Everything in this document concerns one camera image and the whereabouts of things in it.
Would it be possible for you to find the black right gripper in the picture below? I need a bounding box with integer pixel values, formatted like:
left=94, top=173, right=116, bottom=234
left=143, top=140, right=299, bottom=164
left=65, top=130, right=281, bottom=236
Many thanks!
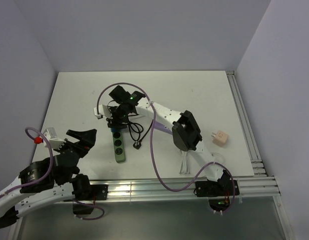
left=106, top=104, right=129, bottom=131

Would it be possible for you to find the green power strip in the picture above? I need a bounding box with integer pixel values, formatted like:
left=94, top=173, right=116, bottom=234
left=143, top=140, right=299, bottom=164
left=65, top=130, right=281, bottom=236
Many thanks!
left=111, top=131, right=126, bottom=164

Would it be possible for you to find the pink cube socket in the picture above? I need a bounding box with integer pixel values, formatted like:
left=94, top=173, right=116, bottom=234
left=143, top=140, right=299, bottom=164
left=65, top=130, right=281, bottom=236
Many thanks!
left=211, top=130, right=229, bottom=147

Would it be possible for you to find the blue cube socket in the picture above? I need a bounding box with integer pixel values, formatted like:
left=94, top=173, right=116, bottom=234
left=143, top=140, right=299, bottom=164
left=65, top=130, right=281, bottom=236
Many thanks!
left=110, top=127, right=121, bottom=133

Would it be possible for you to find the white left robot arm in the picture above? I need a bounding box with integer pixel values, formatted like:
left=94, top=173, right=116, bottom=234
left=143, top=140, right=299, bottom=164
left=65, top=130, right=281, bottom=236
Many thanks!
left=0, top=127, right=97, bottom=229

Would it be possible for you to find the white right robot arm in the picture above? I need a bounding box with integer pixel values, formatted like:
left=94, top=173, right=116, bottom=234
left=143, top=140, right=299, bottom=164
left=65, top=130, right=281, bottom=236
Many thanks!
left=94, top=82, right=234, bottom=195

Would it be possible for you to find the purple power strip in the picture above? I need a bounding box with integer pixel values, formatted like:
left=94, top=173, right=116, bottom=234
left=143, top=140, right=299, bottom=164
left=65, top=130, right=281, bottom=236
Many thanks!
left=154, top=121, right=173, bottom=135

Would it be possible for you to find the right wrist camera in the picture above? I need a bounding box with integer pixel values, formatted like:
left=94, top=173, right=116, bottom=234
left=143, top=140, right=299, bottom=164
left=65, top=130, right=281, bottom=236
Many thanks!
left=93, top=104, right=112, bottom=119

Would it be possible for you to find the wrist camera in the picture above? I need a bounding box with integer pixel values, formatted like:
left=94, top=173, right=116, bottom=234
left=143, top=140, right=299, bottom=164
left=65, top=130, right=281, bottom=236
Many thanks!
left=93, top=104, right=112, bottom=119
left=43, top=127, right=65, bottom=150

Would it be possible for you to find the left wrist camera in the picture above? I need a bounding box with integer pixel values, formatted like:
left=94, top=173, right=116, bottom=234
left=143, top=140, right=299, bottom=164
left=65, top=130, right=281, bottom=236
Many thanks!
left=43, top=127, right=65, bottom=150

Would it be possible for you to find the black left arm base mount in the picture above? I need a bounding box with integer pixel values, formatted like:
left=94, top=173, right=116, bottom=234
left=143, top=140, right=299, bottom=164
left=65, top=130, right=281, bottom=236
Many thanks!
left=72, top=184, right=109, bottom=221

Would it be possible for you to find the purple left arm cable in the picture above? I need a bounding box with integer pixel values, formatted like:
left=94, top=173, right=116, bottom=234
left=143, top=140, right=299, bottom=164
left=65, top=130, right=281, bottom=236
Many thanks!
left=0, top=127, right=106, bottom=221

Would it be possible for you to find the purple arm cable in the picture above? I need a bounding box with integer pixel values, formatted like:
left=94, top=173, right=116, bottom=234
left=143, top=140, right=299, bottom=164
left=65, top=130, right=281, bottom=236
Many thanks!
left=95, top=82, right=237, bottom=215
left=0, top=127, right=106, bottom=221

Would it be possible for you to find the white power strip cord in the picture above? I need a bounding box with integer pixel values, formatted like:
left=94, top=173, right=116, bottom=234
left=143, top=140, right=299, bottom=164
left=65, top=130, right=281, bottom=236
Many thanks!
left=178, top=149, right=193, bottom=175

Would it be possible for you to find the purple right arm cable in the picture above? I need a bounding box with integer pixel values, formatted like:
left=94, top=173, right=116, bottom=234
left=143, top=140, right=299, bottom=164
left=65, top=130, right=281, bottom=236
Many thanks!
left=95, top=82, right=237, bottom=215

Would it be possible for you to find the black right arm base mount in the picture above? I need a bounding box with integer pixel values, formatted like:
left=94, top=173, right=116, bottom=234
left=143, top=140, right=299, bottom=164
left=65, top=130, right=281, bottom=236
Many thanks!
left=193, top=180, right=240, bottom=215

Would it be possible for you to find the aluminium table frame rail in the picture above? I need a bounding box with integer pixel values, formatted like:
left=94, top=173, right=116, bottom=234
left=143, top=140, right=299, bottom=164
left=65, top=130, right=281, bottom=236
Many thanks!
left=9, top=70, right=295, bottom=240

